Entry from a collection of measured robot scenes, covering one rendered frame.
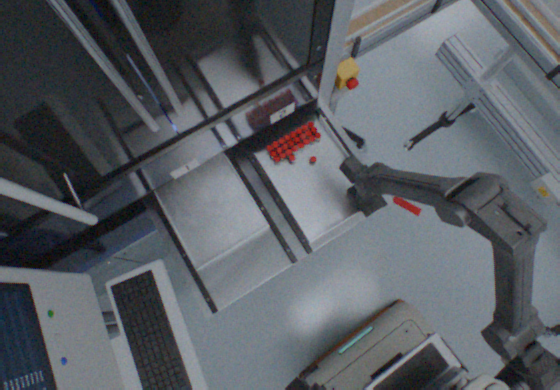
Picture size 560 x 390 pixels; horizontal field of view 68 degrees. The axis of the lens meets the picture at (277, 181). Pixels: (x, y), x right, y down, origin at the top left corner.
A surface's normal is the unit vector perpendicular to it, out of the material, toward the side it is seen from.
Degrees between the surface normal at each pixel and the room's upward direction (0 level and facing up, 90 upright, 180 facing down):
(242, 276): 0
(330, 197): 0
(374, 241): 0
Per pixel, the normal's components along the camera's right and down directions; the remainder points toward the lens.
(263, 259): -0.01, -0.25
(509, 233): -0.16, -0.47
